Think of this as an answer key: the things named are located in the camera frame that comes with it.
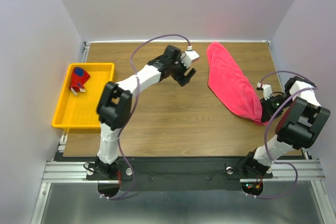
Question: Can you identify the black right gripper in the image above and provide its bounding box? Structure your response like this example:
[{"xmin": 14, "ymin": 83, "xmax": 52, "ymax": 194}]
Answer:
[{"xmin": 259, "ymin": 92, "xmax": 293, "ymax": 122}]

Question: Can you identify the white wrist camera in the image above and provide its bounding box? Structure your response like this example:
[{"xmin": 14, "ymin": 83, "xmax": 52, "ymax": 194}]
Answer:
[
  {"xmin": 180, "ymin": 50, "xmax": 200, "ymax": 68},
  {"xmin": 256, "ymin": 82, "xmax": 272, "ymax": 100}
]

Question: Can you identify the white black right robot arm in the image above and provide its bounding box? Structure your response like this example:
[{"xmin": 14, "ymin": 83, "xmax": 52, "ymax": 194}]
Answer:
[{"xmin": 241, "ymin": 76, "xmax": 331, "ymax": 178}]

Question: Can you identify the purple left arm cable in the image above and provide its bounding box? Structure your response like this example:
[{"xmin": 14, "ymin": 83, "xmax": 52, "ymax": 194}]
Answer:
[{"xmin": 98, "ymin": 34, "xmax": 192, "ymax": 200}]

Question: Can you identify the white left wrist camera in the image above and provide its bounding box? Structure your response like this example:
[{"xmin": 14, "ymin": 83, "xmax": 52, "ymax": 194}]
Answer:
[{"xmin": 180, "ymin": 50, "xmax": 200, "ymax": 68}]

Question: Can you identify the pink towel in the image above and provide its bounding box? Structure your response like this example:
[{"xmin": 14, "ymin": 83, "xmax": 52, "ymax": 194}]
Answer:
[{"xmin": 206, "ymin": 42, "xmax": 264, "ymax": 125}]

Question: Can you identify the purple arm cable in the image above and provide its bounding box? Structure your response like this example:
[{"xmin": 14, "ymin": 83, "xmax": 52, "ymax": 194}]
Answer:
[
  {"xmin": 98, "ymin": 34, "xmax": 192, "ymax": 200},
  {"xmin": 245, "ymin": 70, "xmax": 318, "ymax": 199}
]

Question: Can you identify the yellow plastic tray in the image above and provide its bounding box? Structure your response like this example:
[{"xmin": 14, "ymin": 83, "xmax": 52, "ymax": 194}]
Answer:
[{"xmin": 51, "ymin": 62, "xmax": 114, "ymax": 129}]

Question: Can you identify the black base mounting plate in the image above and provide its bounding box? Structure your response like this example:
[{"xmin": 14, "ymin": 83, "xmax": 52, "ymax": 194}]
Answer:
[{"xmin": 84, "ymin": 157, "xmax": 272, "ymax": 191}]

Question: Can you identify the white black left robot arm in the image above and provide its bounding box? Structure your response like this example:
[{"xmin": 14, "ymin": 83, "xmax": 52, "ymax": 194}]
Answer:
[{"xmin": 92, "ymin": 45, "xmax": 199, "ymax": 180}]

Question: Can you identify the red and blue patterned towel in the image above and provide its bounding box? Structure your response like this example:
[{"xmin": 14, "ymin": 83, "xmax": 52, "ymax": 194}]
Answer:
[{"xmin": 69, "ymin": 67, "xmax": 90, "ymax": 95}]

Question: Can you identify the aluminium front frame rail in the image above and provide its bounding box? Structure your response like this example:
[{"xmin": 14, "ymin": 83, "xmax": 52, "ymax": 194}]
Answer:
[{"xmin": 42, "ymin": 158, "xmax": 325, "ymax": 183}]

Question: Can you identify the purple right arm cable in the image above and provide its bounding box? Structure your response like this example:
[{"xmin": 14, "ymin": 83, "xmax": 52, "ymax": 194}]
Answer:
[{"xmin": 245, "ymin": 70, "xmax": 318, "ymax": 199}]

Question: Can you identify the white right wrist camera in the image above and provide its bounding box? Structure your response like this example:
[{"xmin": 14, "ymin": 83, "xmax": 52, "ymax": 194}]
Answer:
[{"xmin": 256, "ymin": 82, "xmax": 272, "ymax": 100}]

